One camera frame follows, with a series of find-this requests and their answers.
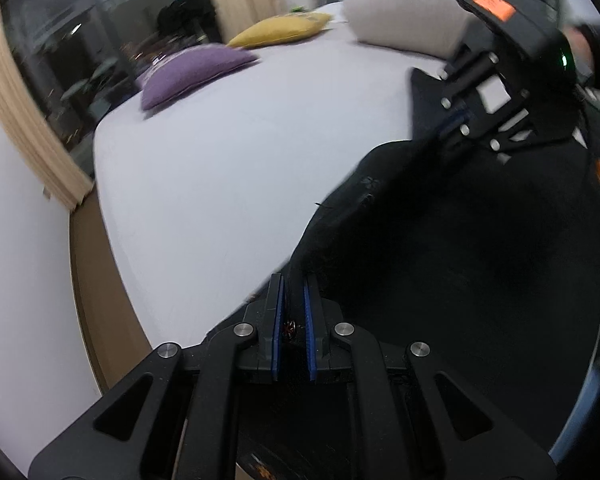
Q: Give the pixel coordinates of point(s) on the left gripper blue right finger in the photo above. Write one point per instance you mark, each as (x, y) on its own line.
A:
(414, 416)

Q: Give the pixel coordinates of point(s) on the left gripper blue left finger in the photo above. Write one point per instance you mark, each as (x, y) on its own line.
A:
(169, 417)

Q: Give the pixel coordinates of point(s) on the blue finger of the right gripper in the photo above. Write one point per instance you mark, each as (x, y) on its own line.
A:
(454, 124)

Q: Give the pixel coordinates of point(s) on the black denim pants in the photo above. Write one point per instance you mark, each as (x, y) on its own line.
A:
(493, 259)

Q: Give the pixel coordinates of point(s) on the rolled beige duvet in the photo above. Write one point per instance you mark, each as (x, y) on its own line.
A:
(431, 27)

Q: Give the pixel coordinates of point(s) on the yellow cushion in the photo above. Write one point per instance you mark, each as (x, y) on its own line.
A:
(281, 29)

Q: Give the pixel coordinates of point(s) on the white bed mattress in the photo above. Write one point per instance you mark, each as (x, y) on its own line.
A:
(207, 196)

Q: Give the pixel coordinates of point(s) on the purple cushion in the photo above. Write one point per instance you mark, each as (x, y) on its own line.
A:
(190, 69)

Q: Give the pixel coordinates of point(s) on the left beige curtain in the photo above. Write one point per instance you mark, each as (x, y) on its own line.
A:
(27, 128)

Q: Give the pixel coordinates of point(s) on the dark glass window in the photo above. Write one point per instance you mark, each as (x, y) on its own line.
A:
(81, 59)

